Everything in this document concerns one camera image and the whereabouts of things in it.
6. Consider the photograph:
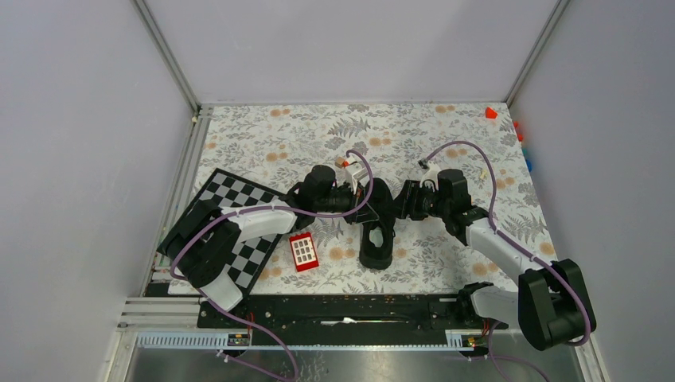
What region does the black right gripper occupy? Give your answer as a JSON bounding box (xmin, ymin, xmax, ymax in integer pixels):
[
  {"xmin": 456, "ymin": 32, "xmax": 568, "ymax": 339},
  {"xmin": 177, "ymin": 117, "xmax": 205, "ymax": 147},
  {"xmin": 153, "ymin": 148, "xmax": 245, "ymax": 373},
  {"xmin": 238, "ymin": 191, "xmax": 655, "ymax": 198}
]
[{"xmin": 383, "ymin": 180, "xmax": 450, "ymax": 221}]

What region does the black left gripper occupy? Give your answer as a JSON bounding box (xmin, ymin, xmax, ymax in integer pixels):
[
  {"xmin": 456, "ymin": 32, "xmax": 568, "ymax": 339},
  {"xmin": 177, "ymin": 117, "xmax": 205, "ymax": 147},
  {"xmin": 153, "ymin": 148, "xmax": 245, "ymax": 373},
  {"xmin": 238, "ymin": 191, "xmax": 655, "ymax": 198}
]
[{"xmin": 314, "ymin": 180, "xmax": 378, "ymax": 225}]

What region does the black sneaker shoe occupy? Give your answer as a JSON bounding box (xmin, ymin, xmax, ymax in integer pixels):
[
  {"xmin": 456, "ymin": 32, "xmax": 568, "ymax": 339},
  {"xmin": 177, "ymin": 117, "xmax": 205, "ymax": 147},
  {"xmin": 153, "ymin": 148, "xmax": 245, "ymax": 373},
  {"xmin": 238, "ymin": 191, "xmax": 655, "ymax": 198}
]
[{"xmin": 359, "ymin": 177, "xmax": 396, "ymax": 270}]

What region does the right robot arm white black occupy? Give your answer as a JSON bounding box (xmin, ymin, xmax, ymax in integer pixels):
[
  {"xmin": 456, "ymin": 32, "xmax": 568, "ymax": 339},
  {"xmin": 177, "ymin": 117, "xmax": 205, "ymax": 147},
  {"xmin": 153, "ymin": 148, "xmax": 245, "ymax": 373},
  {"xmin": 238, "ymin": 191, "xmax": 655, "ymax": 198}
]
[{"xmin": 394, "ymin": 170, "xmax": 597, "ymax": 350}]

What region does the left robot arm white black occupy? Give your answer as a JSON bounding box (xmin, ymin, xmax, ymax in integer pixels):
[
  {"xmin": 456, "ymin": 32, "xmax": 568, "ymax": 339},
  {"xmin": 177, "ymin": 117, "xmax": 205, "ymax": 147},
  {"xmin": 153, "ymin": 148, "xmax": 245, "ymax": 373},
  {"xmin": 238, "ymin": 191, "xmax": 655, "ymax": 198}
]
[{"xmin": 158, "ymin": 161, "xmax": 374, "ymax": 327}]

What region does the red toy calculator block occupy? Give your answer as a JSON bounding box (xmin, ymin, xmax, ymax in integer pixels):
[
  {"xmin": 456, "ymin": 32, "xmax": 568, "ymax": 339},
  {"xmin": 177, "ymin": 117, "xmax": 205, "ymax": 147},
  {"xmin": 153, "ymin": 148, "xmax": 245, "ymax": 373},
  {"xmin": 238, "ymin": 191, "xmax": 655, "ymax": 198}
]
[{"xmin": 289, "ymin": 232, "xmax": 319, "ymax": 272}]

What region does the red triangular block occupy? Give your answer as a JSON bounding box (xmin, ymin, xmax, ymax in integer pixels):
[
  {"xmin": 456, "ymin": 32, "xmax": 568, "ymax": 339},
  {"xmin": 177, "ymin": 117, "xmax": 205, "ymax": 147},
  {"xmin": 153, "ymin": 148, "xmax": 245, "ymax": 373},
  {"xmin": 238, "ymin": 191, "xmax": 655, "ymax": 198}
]
[{"xmin": 485, "ymin": 107, "xmax": 498, "ymax": 119}]

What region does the floral patterned table mat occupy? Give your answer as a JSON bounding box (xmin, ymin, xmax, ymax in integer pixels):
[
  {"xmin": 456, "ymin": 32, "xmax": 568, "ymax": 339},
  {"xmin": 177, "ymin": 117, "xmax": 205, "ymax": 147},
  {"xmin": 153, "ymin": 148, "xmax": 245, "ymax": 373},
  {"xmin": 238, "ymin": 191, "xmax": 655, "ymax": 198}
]
[{"xmin": 193, "ymin": 103, "xmax": 556, "ymax": 294}]

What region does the black white chessboard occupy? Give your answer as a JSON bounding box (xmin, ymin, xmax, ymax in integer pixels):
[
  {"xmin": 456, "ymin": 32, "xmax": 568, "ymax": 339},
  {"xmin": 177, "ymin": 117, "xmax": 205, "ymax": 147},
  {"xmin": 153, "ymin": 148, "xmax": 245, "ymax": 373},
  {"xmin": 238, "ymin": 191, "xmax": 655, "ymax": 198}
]
[{"xmin": 157, "ymin": 169, "xmax": 282, "ymax": 296}]

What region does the orange red toy piece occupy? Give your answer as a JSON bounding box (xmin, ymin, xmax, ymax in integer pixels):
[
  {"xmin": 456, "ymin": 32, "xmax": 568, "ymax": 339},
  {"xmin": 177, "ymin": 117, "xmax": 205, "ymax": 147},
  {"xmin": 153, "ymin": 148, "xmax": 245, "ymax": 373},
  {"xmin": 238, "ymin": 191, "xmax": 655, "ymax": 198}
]
[{"xmin": 513, "ymin": 121, "xmax": 524, "ymax": 142}]

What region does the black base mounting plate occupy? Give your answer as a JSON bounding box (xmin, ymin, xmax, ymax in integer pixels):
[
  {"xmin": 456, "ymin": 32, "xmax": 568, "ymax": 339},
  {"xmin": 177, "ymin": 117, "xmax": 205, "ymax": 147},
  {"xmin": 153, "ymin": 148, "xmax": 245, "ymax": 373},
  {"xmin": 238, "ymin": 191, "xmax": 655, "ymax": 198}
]
[{"xmin": 197, "ymin": 294, "xmax": 494, "ymax": 345}]

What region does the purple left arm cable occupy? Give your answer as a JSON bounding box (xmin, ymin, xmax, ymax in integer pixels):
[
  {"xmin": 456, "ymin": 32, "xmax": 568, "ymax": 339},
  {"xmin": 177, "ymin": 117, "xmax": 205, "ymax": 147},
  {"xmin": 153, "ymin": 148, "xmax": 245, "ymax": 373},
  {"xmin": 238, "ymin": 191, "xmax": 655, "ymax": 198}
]
[{"xmin": 168, "ymin": 149, "xmax": 376, "ymax": 280}]

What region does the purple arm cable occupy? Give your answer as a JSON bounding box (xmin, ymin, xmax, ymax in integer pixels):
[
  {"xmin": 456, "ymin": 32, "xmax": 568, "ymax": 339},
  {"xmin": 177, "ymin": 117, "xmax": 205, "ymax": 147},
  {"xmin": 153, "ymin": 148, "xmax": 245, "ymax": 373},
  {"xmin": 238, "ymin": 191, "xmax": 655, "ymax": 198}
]
[
  {"xmin": 168, "ymin": 149, "xmax": 376, "ymax": 280},
  {"xmin": 418, "ymin": 140, "xmax": 594, "ymax": 348}
]

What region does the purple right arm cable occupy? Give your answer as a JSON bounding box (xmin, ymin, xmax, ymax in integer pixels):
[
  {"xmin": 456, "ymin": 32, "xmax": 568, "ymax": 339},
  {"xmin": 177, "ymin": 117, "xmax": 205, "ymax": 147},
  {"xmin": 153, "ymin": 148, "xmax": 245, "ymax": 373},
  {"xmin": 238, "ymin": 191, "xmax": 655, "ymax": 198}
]
[{"xmin": 418, "ymin": 140, "xmax": 594, "ymax": 348}]

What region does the grey slotted cable duct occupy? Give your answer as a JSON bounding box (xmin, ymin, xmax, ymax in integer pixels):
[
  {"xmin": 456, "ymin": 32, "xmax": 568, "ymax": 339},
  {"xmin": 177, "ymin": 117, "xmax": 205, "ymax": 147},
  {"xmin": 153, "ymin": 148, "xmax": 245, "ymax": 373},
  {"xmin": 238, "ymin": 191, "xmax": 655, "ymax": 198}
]
[{"xmin": 136, "ymin": 329, "xmax": 476, "ymax": 351}]

